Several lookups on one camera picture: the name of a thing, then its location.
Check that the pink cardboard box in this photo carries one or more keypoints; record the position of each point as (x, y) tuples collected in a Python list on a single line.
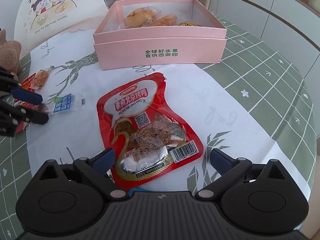
[(162, 55)]

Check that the white printed table runner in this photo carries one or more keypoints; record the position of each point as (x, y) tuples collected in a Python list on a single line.
[(175, 85)]

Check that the long thin red packet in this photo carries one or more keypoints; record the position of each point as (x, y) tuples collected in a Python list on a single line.
[(21, 103)]

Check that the golden pastry packet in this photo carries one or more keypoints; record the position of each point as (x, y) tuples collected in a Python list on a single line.
[(140, 17)]

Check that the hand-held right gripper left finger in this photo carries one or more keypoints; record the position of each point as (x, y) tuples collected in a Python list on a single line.
[(103, 157)]

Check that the yellow patterned pastry packet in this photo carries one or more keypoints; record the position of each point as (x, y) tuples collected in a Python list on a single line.
[(187, 24)]

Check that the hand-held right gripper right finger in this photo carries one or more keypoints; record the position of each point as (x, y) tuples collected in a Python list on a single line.
[(220, 160)]

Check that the small dark snack packet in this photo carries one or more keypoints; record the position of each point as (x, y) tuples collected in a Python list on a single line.
[(43, 108)]

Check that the flaky pastry packet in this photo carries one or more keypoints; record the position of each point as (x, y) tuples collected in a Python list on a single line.
[(165, 20)]

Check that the large red meat snack packet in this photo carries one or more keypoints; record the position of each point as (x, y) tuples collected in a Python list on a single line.
[(140, 120)]

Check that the white curved cabinet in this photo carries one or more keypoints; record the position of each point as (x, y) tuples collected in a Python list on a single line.
[(262, 10)]

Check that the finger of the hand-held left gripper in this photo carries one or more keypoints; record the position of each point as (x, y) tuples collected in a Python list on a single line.
[(25, 95), (35, 117)]

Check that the small orange snack packet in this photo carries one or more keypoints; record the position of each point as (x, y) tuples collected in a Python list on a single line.
[(42, 77)]

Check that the brown plush rabbit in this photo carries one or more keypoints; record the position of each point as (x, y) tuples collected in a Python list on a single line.
[(10, 55)]

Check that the blue packet with black panel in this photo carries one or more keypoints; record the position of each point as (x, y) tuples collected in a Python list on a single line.
[(137, 191)]

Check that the small blue white packet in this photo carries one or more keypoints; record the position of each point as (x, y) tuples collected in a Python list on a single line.
[(63, 103)]

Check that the cartoon printed chair cover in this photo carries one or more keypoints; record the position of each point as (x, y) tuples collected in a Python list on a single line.
[(62, 17)]

